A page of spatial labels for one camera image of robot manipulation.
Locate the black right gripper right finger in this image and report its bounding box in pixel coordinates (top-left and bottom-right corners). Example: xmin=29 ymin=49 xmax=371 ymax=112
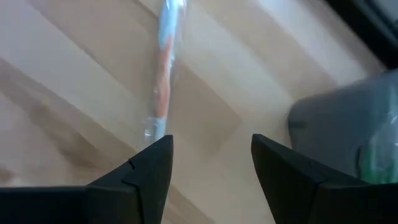
xmin=250 ymin=133 xmax=398 ymax=224

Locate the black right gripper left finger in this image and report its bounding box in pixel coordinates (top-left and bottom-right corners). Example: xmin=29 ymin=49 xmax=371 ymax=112
xmin=0 ymin=134 xmax=174 ymax=224

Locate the green white toothbrush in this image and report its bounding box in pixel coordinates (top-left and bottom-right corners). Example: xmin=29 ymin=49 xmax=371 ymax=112
xmin=356 ymin=90 xmax=398 ymax=184

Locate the grey plastic bin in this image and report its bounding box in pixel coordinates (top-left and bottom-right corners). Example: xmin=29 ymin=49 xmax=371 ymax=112
xmin=286 ymin=68 xmax=398 ymax=185

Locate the orange white toothbrush in wrapper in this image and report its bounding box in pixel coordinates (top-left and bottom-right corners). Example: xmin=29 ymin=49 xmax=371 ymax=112
xmin=142 ymin=0 xmax=189 ymax=147

